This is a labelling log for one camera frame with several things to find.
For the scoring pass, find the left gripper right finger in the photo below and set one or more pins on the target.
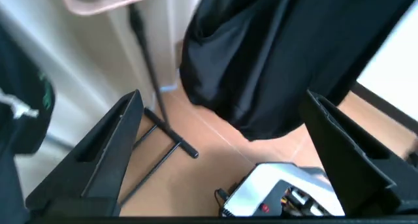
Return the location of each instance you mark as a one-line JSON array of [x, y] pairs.
[[356, 171]]

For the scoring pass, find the black sleeveless shirt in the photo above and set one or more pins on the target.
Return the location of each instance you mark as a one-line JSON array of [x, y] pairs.
[[261, 54]]

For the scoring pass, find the beige curtain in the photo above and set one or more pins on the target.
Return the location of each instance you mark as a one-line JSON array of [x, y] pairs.
[[91, 54]]

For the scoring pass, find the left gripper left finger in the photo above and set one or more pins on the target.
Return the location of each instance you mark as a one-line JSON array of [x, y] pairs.
[[98, 178]]

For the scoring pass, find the black clothes rack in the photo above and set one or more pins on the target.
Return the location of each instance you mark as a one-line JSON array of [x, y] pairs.
[[170, 132]]

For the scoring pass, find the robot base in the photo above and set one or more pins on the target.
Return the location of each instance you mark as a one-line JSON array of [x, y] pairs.
[[271, 178]]

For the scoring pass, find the black shorts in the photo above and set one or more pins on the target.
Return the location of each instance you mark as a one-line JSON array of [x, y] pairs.
[[19, 136]]

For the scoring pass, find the pink clothes hanger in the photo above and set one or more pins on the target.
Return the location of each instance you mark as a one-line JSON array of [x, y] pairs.
[[98, 6]]

